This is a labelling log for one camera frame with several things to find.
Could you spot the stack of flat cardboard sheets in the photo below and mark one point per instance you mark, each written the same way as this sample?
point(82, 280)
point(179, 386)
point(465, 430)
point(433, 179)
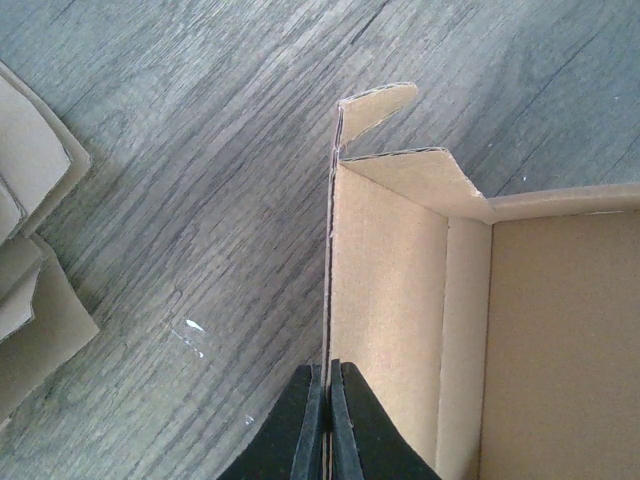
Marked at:
point(43, 323)

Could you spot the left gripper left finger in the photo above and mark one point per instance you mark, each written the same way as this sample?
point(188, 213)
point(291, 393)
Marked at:
point(288, 445)

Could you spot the brown cardboard box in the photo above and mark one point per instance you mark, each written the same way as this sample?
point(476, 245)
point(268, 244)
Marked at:
point(501, 335)

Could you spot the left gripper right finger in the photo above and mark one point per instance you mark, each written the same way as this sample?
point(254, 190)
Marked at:
point(365, 444)

